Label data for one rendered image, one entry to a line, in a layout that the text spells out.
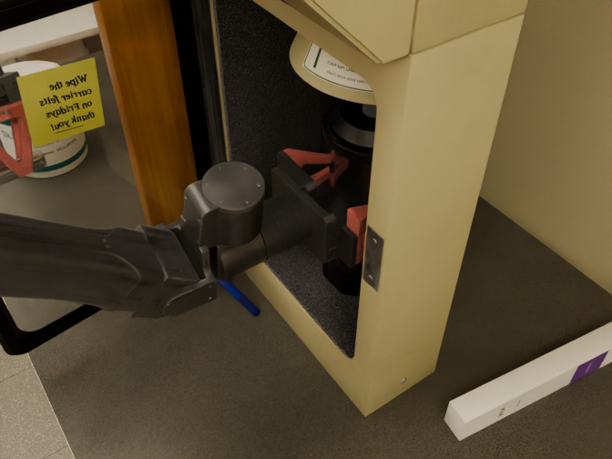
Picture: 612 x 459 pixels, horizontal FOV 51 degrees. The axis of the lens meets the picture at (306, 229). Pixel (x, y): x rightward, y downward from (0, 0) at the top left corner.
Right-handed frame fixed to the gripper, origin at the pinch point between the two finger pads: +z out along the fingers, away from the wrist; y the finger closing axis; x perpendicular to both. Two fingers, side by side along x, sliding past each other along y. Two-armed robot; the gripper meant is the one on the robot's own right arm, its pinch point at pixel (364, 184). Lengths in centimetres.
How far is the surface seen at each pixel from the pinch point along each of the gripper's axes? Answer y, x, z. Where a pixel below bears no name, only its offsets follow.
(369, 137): -2.8, -9.3, -2.4
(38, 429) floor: 72, 116, -48
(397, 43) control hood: -13.9, -26.6, -10.5
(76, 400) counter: 7.5, 21.9, -36.4
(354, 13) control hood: -13.9, -29.6, -14.1
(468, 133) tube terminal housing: -13.9, -15.9, -1.6
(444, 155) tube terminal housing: -13.9, -14.7, -3.9
